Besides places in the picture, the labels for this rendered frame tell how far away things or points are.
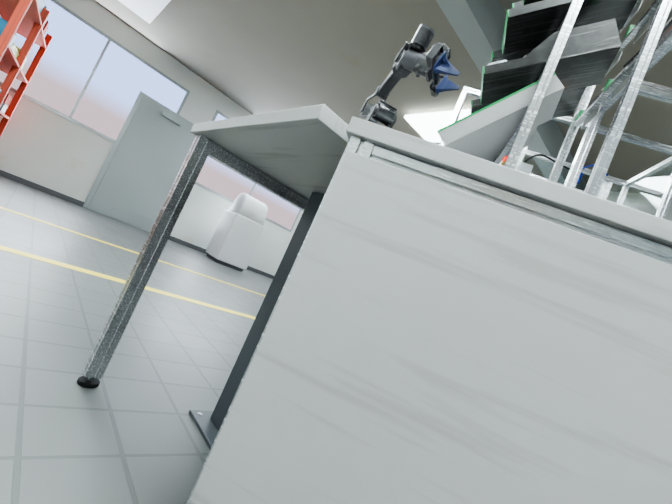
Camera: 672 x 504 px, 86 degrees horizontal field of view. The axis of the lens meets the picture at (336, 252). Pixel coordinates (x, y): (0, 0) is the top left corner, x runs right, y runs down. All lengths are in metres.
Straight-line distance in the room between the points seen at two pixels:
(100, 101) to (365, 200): 6.89
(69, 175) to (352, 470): 6.97
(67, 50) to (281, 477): 7.14
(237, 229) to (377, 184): 6.31
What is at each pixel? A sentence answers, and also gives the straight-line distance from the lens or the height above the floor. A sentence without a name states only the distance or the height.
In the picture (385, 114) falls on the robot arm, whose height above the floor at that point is 1.15.
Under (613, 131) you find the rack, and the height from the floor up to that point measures 1.10.
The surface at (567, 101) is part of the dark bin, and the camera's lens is 1.25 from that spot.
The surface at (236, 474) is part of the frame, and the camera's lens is 0.69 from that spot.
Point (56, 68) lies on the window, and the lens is 7.37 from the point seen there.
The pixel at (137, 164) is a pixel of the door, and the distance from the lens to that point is 7.37.
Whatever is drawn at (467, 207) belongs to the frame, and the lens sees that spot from 0.62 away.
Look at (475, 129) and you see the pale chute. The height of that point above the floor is 1.04.
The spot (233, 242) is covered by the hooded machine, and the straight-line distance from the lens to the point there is 6.89.
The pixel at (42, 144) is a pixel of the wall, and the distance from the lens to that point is 7.29.
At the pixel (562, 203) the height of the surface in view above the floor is 0.83.
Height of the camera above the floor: 0.59
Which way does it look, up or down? 4 degrees up
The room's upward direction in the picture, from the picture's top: 24 degrees clockwise
